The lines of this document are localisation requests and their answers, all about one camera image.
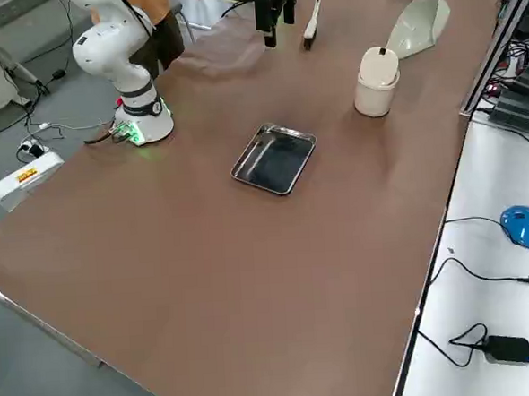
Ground beige plastic dustpan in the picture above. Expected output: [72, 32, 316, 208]
[383, 0, 455, 61]

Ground rectangular metal tray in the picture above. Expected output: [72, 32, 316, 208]
[227, 119, 321, 199]

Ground beige hand brush black bristles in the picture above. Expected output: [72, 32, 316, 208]
[299, 0, 325, 52]

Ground person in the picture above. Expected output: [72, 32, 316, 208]
[124, 0, 186, 75]

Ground beige lidded trash bin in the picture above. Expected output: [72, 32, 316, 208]
[350, 45, 404, 120]

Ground white power strip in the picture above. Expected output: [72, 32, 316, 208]
[15, 137, 50, 163]

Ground white box with yellow label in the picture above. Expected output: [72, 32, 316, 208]
[0, 150, 68, 214]

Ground blue round lamp base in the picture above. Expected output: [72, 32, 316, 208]
[499, 203, 529, 253]

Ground metal chair frame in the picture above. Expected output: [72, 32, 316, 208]
[169, 0, 213, 46]

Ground aluminium profile post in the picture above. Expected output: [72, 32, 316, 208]
[453, 0, 529, 116]

